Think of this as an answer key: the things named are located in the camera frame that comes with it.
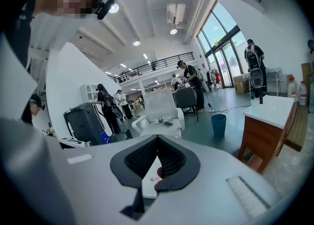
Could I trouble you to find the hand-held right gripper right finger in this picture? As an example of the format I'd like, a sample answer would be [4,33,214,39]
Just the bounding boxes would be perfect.
[154,134,201,194]

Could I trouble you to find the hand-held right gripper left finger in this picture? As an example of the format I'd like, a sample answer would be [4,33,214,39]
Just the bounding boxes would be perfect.
[110,134,159,221]

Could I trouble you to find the teal waste bin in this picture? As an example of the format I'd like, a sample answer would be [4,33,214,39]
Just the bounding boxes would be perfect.
[211,114,227,138]

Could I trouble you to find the dark grey machine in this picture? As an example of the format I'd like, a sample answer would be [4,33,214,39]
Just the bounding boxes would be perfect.
[63,102,113,146]

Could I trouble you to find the white armchair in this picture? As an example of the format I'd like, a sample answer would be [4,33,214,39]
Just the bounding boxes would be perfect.
[131,88,185,138]

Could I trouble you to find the grey chair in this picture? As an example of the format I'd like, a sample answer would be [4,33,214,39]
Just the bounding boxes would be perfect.
[174,88,199,123]

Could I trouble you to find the wooden cabinet with white top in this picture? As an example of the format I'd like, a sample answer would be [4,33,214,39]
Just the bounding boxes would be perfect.
[237,95,299,174]

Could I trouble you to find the white arched shelf cabinet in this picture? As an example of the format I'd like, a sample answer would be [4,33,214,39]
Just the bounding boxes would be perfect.
[80,83,100,103]

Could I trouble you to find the clothes rack with garments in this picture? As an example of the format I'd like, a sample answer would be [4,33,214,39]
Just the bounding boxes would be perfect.
[207,68,221,90]

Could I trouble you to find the cardboard boxes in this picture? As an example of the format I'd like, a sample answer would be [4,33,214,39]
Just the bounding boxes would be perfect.
[233,74,250,94]

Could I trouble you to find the black balcony railing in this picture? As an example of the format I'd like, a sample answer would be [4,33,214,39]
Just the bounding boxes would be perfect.
[113,51,195,84]

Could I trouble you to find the wooden slatted platform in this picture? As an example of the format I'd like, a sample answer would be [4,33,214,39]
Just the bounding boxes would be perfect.
[284,101,310,151]

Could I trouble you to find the large glass entrance window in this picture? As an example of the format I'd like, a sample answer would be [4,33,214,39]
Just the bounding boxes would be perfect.
[196,0,248,89]

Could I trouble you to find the light wooden panel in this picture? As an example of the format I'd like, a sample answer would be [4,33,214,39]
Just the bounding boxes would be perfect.
[301,62,314,112]

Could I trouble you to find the white ceiling air conditioner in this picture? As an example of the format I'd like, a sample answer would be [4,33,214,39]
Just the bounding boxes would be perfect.
[166,2,186,25]

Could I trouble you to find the person's black shirt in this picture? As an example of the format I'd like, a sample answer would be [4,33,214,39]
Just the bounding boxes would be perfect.
[0,0,42,69]

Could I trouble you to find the white metal frame table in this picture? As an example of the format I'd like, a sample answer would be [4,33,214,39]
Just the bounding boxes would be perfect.
[264,67,283,96]

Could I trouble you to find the black head-mounted camera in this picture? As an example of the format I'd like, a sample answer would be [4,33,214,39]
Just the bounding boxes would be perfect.
[94,0,116,21]

